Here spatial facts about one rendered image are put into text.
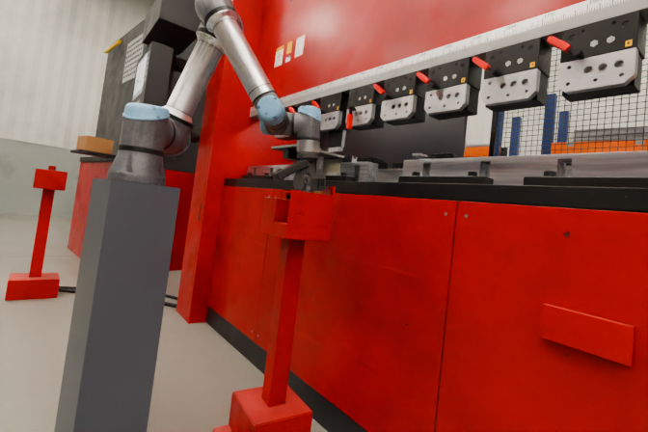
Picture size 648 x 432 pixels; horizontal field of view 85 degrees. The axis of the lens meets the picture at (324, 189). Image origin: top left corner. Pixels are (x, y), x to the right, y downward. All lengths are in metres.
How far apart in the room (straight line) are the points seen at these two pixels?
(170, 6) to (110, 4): 6.53
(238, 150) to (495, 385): 1.83
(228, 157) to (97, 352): 1.44
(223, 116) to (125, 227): 1.36
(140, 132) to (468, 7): 1.06
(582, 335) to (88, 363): 1.11
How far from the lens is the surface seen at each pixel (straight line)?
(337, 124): 1.59
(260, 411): 1.31
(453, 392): 1.09
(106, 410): 1.21
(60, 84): 8.40
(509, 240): 0.96
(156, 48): 2.40
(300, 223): 1.10
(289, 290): 1.21
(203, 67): 1.27
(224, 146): 2.28
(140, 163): 1.09
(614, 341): 0.89
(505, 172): 1.11
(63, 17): 8.73
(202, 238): 2.26
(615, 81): 1.07
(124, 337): 1.14
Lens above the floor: 0.77
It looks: 3 degrees up
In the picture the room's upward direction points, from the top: 7 degrees clockwise
